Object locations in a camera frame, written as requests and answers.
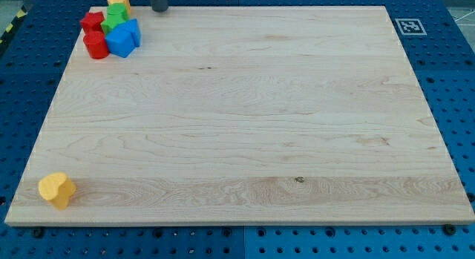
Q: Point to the red cylinder block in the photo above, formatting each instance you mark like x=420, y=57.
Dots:
x=96, y=44

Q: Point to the black board stop bolt left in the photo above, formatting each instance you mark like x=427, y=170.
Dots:
x=37, y=232

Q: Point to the light wooden board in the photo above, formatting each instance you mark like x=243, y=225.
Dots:
x=228, y=116

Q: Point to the red star block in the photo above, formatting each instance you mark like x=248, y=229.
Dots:
x=92, y=22

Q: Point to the black board stop bolt right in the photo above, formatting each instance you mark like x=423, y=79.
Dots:
x=449, y=229

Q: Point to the grey cylindrical pointer tool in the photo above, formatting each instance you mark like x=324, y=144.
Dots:
x=159, y=5

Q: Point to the yellow heart block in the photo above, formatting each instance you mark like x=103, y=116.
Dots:
x=57, y=189

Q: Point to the black board stop bolt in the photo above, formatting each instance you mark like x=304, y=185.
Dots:
x=37, y=232
x=449, y=229

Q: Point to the blue pentagon block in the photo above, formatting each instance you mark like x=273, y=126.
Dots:
x=120, y=42

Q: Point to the white fiducial marker tag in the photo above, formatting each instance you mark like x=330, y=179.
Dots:
x=410, y=27

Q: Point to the green star block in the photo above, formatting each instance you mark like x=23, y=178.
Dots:
x=110, y=23

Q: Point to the yellow black hazard tape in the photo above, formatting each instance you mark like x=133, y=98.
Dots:
x=13, y=27

